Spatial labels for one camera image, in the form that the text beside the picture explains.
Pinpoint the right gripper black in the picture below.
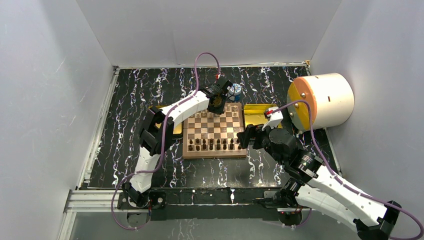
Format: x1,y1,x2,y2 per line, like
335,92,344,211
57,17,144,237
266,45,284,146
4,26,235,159
236,120,285,166

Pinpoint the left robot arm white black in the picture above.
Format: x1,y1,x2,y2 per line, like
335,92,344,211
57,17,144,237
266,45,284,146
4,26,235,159
122,77,233,208

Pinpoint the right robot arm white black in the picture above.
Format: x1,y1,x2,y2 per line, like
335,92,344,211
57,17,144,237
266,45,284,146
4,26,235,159
237,107,400,240

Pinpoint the wooden chess board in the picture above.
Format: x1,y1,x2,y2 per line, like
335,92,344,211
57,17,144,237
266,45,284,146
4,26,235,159
182,102,247,159

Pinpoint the blue white small jar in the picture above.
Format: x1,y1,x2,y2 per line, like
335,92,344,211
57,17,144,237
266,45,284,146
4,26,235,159
230,83,242,102

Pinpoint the right gold tin tray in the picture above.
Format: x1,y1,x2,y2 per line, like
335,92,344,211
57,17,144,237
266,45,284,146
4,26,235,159
243,103,284,131

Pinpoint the gold tin tray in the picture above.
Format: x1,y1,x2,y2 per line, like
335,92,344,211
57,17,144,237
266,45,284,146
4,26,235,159
243,103,284,131
149,105,184,137

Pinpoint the left gold tin tray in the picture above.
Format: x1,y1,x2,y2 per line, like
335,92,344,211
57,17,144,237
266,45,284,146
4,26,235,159
149,105,184,137

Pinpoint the white cylinder orange lid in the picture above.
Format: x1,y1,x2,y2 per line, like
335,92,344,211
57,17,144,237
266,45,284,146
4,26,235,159
286,73,355,130

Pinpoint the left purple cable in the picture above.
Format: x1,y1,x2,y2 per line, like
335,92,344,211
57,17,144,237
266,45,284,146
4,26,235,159
110,52,222,231

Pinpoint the purple cable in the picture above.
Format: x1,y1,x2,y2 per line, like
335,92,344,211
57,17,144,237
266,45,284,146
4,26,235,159
110,52,222,231
266,100,424,240

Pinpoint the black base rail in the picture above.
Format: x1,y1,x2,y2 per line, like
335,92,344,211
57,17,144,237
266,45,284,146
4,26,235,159
115,187,316,229

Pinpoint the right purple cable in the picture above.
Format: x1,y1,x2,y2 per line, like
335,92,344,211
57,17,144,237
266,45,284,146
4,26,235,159
266,100,424,240

